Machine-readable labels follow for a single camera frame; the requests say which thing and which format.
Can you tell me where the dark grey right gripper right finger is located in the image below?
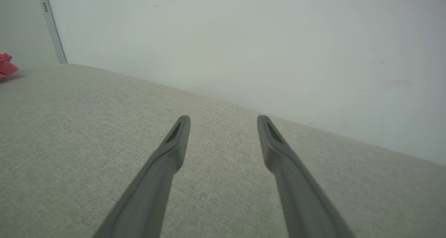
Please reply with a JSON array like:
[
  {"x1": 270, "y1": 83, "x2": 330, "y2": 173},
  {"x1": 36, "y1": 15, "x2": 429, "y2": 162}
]
[{"x1": 257, "y1": 115, "x2": 356, "y2": 238}]

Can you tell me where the grey metal wall strip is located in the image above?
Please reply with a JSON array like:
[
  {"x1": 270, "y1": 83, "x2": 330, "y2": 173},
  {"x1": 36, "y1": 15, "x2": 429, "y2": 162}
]
[{"x1": 36, "y1": 0, "x2": 67, "y2": 64}]

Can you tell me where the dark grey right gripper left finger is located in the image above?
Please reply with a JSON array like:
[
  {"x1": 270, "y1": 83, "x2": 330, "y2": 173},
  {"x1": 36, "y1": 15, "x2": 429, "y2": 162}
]
[{"x1": 91, "y1": 115, "x2": 191, "y2": 238}]

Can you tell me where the red basketball jersey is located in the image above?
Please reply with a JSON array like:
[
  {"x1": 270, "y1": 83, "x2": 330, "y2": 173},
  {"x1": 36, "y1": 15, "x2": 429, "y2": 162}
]
[{"x1": 0, "y1": 53, "x2": 20, "y2": 80}]

